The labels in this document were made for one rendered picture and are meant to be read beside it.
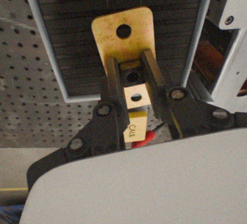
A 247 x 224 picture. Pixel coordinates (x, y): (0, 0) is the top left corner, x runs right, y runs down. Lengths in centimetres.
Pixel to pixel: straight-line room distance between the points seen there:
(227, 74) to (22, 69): 70
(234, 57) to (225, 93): 12
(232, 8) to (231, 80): 28
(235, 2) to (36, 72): 69
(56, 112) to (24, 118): 16
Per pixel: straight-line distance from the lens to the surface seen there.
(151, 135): 38
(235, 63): 48
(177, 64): 20
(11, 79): 85
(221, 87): 51
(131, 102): 16
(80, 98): 21
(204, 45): 77
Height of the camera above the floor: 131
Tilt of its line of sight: 45 degrees down
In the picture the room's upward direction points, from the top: 171 degrees clockwise
